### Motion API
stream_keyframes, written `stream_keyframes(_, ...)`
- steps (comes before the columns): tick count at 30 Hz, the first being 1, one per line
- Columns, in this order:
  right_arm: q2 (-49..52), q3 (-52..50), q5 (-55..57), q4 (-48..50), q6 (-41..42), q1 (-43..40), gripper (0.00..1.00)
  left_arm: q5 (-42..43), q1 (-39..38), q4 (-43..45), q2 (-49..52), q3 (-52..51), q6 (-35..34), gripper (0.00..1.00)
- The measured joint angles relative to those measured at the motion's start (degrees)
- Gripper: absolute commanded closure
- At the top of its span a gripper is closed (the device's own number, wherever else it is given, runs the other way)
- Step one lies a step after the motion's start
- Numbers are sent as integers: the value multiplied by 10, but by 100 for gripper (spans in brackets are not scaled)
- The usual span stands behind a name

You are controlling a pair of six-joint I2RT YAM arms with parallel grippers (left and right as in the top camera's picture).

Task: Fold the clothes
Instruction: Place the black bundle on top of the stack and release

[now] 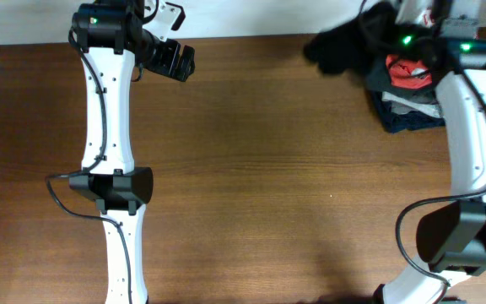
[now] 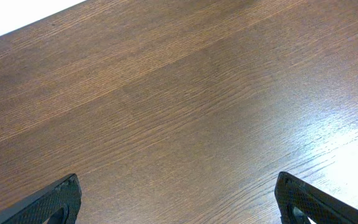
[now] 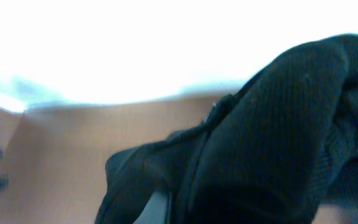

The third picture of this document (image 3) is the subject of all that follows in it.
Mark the black t-shirt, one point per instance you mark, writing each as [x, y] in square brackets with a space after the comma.
[275, 151]

